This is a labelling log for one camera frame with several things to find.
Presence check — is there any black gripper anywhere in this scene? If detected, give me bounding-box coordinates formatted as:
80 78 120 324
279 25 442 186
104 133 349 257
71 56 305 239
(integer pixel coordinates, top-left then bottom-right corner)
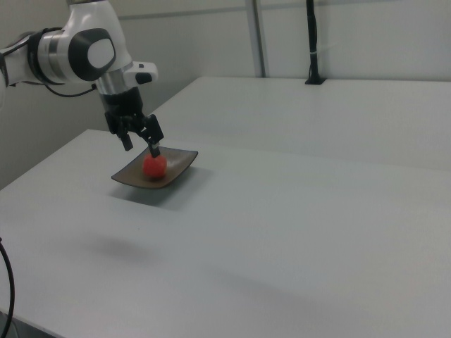
99 87 166 158

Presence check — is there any red apple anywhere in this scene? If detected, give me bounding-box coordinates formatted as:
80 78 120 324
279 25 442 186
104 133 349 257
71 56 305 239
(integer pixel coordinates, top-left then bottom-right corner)
142 154 168 180

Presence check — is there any square brown ceramic plate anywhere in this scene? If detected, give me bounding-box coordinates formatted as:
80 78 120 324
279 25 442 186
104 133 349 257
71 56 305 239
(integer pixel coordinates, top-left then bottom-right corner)
111 145 199 189

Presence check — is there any black pole with base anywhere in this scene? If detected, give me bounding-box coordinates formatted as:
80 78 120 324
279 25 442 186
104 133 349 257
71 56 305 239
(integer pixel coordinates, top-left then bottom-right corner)
304 0 329 87

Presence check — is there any grey partition post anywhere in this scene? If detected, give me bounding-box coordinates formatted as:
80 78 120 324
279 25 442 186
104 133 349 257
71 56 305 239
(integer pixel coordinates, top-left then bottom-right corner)
250 0 268 79

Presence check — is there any thick black cable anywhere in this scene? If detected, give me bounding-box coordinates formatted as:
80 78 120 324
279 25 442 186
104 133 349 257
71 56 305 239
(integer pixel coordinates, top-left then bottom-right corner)
0 236 17 338

